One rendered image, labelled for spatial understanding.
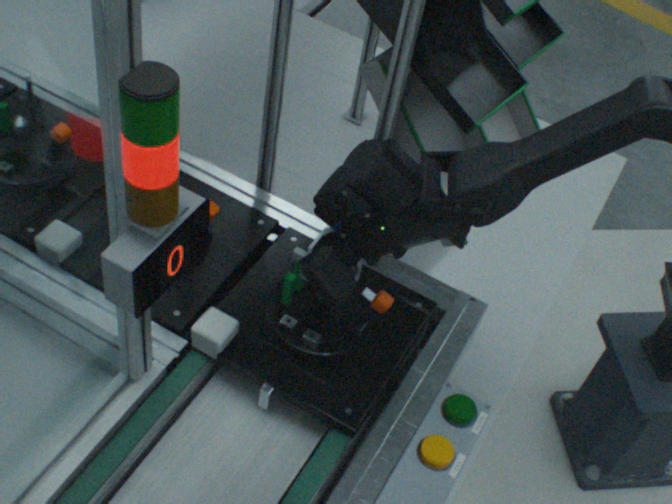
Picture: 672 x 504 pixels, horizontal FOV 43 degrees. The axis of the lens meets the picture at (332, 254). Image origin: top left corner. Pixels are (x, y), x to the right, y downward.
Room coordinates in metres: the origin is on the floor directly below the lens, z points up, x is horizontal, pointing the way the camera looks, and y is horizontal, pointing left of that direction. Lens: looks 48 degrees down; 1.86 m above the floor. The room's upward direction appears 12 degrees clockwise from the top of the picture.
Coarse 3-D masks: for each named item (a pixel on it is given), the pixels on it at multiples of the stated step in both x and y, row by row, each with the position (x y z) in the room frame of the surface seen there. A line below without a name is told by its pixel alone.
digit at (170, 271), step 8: (184, 232) 0.56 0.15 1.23; (176, 240) 0.55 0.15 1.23; (184, 240) 0.56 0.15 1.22; (168, 248) 0.54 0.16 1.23; (176, 248) 0.55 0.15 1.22; (184, 248) 0.56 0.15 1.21; (160, 256) 0.52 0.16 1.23; (168, 256) 0.54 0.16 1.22; (176, 256) 0.55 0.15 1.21; (184, 256) 0.56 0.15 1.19; (160, 264) 0.52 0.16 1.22; (168, 264) 0.54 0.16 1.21; (176, 264) 0.55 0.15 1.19; (184, 264) 0.56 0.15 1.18; (168, 272) 0.54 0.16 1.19; (176, 272) 0.55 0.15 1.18; (168, 280) 0.54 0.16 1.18
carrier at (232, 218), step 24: (192, 192) 0.87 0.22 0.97; (216, 192) 0.88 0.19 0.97; (216, 216) 0.83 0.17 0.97; (240, 216) 0.84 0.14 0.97; (264, 216) 0.85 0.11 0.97; (216, 240) 0.79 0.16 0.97; (240, 240) 0.80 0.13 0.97; (264, 240) 0.81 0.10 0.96; (192, 264) 0.74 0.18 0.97; (216, 264) 0.75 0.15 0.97; (240, 264) 0.76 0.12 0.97; (168, 288) 0.69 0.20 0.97; (192, 288) 0.70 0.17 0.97; (216, 288) 0.71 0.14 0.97; (168, 312) 0.65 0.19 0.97; (192, 312) 0.66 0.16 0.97
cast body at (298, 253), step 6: (324, 228) 0.71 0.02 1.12; (330, 228) 0.72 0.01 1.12; (324, 234) 0.70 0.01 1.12; (330, 234) 0.70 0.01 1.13; (336, 234) 0.70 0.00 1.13; (330, 240) 0.69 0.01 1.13; (336, 240) 0.69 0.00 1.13; (312, 246) 0.68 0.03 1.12; (336, 246) 0.68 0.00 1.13; (294, 252) 0.70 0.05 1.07; (300, 252) 0.70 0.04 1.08; (306, 252) 0.71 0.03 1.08; (294, 258) 0.70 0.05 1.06; (300, 258) 0.70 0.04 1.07; (300, 264) 0.68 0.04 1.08; (360, 264) 0.70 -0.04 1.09; (300, 270) 0.68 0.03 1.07; (360, 270) 0.70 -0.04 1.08; (300, 276) 0.68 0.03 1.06
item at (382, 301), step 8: (368, 288) 0.68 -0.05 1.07; (360, 296) 0.67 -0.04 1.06; (368, 296) 0.67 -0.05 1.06; (376, 296) 0.67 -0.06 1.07; (384, 296) 0.67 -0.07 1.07; (376, 304) 0.66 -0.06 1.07; (384, 304) 0.66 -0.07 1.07; (368, 312) 0.66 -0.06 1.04; (376, 312) 0.66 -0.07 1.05; (360, 320) 0.66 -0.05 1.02; (368, 320) 0.66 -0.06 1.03
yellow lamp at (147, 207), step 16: (128, 192) 0.54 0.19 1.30; (144, 192) 0.53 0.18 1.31; (160, 192) 0.53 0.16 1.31; (176, 192) 0.55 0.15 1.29; (128, 208) 0.54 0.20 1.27; (144, 208) 0.53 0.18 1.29; (160, 208) 0.53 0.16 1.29; (176, 208) 0.55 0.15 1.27; (144, 224) 0.53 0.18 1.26; (160, 224) 0.53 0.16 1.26
